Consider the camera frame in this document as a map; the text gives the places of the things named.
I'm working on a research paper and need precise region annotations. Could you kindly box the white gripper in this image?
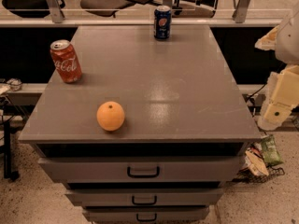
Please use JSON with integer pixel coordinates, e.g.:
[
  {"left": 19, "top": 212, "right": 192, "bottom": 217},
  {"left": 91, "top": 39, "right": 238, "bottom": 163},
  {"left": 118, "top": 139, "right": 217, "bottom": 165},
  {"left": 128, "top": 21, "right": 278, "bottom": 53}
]
[{"left": 254, "top": 26, "right": 299, "bottom": 131}]

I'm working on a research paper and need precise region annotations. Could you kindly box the red coke can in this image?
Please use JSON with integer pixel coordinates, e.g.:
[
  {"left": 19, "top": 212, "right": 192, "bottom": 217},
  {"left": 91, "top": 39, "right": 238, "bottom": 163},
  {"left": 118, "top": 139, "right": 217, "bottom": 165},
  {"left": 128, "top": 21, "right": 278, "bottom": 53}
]
[{"left": 50, "top": 39, "right": 82, "bottom": 83}]

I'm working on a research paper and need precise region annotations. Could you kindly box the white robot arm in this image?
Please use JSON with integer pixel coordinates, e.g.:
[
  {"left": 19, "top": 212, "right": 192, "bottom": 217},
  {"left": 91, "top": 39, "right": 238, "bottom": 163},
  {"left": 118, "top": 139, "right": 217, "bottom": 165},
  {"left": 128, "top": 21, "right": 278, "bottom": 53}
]
[{"left": 255, "top": 3, "right": 299, "bottom": 131}]

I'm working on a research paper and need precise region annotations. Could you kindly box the blue pepsi can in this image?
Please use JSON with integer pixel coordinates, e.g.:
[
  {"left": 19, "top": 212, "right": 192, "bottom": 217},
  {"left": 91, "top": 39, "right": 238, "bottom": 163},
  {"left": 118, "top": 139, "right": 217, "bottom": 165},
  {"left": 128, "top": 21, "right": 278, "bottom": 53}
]
[{"left": 154, "top": 6, "right": 171, "bottom": 40}]

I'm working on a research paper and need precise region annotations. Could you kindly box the green snack bag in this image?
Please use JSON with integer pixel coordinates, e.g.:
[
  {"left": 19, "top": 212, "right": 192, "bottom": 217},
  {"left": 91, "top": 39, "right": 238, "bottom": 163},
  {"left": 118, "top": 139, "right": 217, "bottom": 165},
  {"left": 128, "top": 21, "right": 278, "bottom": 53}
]
[{"left": 261, "top": 135, "right": 283, "bottom": 166}]

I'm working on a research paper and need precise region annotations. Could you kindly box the grey drawer cabinet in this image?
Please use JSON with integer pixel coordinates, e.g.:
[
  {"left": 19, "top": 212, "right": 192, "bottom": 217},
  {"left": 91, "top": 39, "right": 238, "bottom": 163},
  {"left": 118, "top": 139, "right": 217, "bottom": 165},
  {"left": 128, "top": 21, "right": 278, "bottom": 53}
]
[{"left": 20, "top": 25, "right": 260, "bottom": 224}]

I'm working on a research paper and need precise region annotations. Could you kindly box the black office chair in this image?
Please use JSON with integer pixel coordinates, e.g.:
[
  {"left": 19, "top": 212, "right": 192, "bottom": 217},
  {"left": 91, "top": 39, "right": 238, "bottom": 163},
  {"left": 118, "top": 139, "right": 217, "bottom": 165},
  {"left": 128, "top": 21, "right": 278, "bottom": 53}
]
[
  {"left": 79, "top": 0, "right": 222, "bottom": 19},
  {"left": 1, "top": 0, "right": 65, "bottom": 19}
]

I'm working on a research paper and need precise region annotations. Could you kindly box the orange fruit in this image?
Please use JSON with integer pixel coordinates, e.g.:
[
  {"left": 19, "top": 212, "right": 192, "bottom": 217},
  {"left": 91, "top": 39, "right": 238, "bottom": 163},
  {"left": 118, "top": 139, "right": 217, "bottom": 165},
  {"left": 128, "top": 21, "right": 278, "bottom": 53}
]
[{"left": 96, "top": 101, "right": 125, "bottom": 132}]

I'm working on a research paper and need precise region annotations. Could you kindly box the black office chair left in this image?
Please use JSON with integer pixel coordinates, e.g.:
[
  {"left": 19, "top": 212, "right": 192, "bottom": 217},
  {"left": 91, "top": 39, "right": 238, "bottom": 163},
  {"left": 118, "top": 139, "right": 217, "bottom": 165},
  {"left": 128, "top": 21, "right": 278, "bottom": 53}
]
[{"left": 1, "top": 0, "right": 65, "bottom": 19}]

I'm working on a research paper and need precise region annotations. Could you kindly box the black stand left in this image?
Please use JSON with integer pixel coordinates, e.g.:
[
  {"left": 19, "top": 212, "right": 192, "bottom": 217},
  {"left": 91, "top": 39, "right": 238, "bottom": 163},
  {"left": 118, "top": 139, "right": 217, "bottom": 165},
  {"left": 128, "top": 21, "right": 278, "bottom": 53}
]
[{"left": 0, "top": 93, "right": 21, "bottom": 182}]

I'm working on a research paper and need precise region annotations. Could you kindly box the black wire basket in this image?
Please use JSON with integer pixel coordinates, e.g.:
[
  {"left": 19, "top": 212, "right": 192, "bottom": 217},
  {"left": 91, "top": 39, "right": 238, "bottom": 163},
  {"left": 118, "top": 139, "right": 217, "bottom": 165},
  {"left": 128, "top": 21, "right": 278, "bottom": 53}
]
[{"left": 233, "top": 166, "right": 285, "bottom": 184}]

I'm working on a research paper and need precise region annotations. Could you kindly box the top drawer black handle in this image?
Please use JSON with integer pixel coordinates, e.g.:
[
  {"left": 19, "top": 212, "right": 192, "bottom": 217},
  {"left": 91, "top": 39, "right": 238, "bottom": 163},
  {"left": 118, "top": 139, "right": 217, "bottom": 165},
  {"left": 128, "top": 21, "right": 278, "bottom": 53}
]
[{"left": 127, "top": 166, "right": 160, "bottom": 178}]

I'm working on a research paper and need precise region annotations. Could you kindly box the drawer black handle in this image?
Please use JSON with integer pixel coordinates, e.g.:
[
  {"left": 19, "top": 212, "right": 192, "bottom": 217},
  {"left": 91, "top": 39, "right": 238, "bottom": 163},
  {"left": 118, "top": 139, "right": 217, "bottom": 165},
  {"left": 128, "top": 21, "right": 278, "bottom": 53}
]
[
  {"left": 131, "top": 196, "right": 157, "bottom": 205},
  {"left": 127, "top": 166, "right": 160, "bottom": 178},
  {"left": 135, "top": 214, "right": 157, "bottom": 222}
]

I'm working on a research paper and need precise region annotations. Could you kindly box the middle drawer black handle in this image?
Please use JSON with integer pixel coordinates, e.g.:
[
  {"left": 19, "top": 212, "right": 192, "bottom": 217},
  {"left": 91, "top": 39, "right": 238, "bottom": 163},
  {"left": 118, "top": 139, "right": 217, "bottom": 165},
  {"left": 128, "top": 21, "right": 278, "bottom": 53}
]
[{"left": 131, "top": 196, "right": 157, "bottom": 205}]

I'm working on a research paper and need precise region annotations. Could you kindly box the bottom drawer black handle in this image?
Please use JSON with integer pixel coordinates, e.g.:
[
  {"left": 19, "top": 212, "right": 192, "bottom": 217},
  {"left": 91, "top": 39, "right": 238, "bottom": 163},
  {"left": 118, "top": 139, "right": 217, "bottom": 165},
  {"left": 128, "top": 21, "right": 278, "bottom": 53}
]
[{"left": 135, "top": 214, "right": 157, "bottom": 222}]

